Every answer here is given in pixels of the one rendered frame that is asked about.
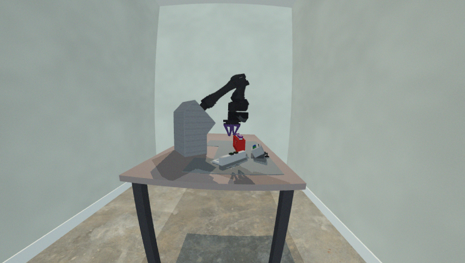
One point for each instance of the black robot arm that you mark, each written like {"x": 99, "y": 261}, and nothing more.
{"x": 239, "y": 103}

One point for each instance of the grey flat mat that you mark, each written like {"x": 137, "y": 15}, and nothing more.
{"x": 245, "y": 166}

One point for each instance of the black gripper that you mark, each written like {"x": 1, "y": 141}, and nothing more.
{"x": 231, "y": 124}

